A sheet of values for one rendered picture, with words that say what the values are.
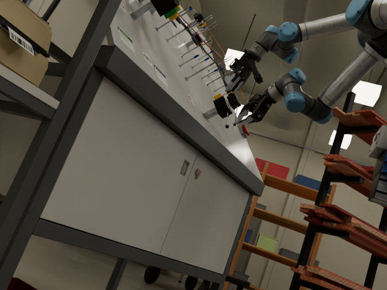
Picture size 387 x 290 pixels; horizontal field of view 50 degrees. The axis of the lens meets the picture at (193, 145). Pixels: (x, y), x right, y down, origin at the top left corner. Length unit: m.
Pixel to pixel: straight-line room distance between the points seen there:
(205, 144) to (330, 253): 9.96
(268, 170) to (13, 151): 5.99
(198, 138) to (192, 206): 0.29
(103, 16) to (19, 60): 0.23
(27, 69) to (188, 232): 0.90
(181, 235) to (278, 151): 10.19
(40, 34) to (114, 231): 0.60
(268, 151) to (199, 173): 10.15
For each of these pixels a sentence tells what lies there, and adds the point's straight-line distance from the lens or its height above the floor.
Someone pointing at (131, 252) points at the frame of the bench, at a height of 0.38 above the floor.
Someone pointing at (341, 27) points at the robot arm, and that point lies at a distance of 1.88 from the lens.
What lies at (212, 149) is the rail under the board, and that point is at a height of 0.82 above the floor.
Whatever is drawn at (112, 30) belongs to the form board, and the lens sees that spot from 1.16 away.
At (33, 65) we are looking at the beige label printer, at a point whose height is 0.71.
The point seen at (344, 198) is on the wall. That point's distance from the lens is 11.56.
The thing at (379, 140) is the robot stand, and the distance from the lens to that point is 1.65.
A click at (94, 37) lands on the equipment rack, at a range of 1.04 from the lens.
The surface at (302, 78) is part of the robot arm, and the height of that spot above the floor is 1.23.
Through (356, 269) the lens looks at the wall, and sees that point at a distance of 11.41.
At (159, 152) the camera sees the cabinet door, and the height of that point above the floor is 0.71.
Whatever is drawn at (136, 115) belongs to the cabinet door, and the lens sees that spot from 1.24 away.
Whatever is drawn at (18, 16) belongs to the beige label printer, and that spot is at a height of 0.78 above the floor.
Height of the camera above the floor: 0.46
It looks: 13 degrees up
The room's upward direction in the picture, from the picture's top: 21 degrees clockwise
